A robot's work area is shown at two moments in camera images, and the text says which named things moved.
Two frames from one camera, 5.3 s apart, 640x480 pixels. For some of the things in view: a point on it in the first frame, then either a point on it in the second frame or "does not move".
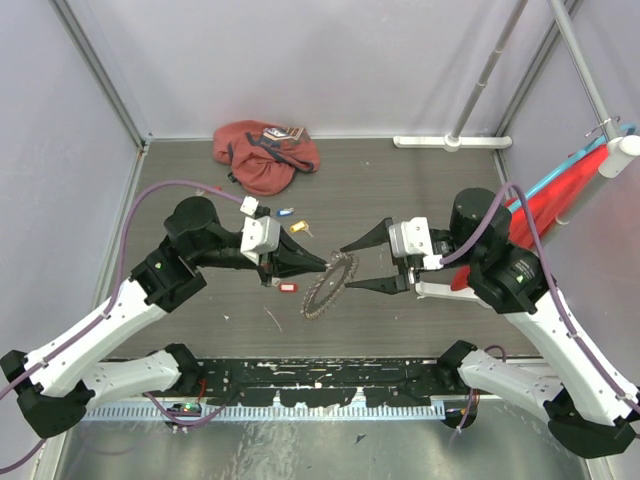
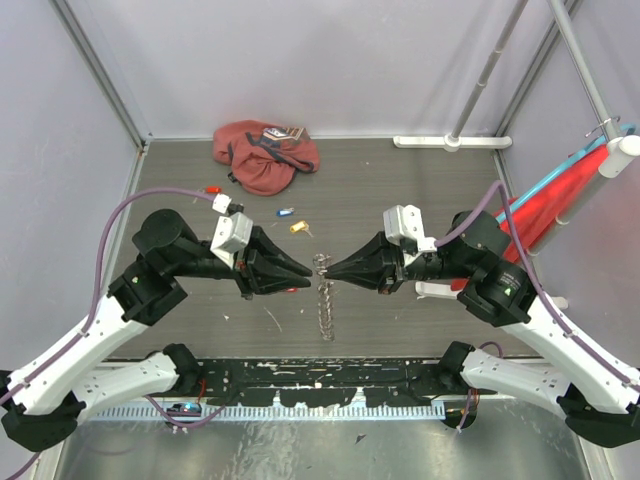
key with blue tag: x=282 y=212 does not move
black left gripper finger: x=284 y=270 → x=267 y=281
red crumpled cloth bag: x=264 y=158 does not move
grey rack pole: x=476 y=92 does not move
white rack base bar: x=451 y=144 does not move
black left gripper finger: x=292 y=251 → x=263 y=252
